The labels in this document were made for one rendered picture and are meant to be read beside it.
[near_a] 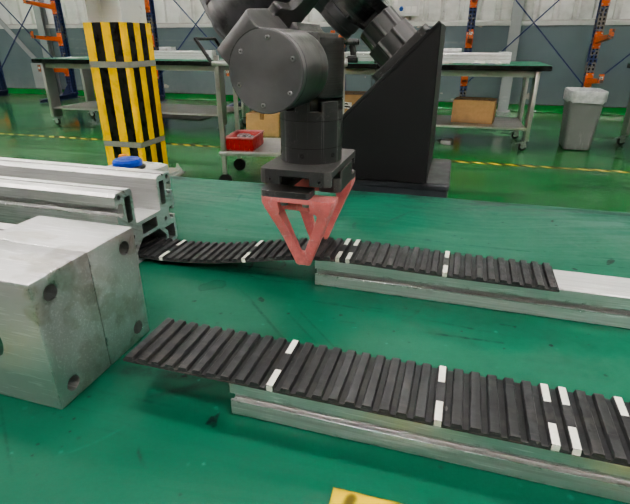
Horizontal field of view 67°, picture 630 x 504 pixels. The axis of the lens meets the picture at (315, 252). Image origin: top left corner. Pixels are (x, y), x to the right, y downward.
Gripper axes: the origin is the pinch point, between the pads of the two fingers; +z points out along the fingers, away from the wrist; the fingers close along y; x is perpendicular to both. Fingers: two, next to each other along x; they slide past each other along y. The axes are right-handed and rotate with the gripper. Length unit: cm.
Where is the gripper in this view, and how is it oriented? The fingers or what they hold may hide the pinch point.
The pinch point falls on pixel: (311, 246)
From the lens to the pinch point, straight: 48.8
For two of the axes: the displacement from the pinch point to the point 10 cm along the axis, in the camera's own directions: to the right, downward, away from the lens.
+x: 9.6, 1.2, -2.6
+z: 0.0, 9.2, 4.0
